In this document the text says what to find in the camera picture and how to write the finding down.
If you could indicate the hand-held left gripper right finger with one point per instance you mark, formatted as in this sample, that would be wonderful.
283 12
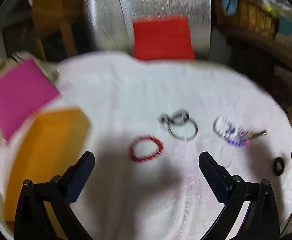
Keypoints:
216 177

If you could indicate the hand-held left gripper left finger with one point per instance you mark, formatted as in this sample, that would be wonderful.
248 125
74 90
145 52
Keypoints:
82 177

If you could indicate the orange tray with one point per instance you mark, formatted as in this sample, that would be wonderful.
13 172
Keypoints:
48 140

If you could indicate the silver bangle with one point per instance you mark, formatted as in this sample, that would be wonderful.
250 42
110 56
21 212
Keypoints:
195 130

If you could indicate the pink cushion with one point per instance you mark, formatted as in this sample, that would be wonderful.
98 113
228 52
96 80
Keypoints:
18 95

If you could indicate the pale pink fluffy blanket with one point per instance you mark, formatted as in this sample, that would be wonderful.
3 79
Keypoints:
136 87

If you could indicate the curved wooden shelf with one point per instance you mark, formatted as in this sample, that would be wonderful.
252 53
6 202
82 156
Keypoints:
273 52

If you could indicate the grey crumpled cloth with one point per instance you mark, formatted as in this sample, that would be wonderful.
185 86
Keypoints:
48 70

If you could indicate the red cushion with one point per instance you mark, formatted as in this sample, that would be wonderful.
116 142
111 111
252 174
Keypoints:
162 40

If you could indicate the wicker basket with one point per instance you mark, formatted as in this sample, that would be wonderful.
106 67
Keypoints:
255 15

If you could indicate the silver foil mat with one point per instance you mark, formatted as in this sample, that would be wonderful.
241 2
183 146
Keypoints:
106 17

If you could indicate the wooden stool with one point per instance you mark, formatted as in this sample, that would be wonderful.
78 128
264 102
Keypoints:
51 2

